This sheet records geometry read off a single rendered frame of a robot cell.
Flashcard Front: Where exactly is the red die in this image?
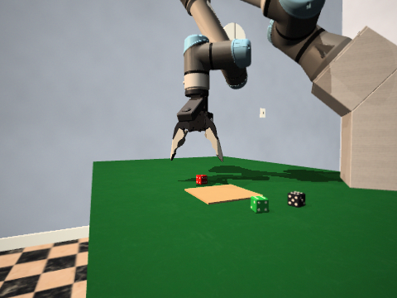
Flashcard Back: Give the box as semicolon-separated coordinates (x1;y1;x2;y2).
196;175;208;185

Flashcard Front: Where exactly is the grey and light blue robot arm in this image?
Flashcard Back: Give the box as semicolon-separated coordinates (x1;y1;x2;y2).
177;0;352;122

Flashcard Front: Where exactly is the black die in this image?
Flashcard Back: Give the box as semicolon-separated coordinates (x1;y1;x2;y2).
288;191;305;208

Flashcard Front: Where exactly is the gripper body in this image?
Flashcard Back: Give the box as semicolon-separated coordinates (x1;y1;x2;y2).
182;89;213;132

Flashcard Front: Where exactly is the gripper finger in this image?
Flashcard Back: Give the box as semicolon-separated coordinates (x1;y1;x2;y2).
170;122;188;160
204;116;223;162

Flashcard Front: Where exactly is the tan flat mat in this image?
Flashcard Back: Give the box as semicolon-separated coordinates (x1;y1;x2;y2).
184;185;264;204

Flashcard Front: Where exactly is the green die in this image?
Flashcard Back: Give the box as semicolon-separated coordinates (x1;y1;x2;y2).
251;196;269;213

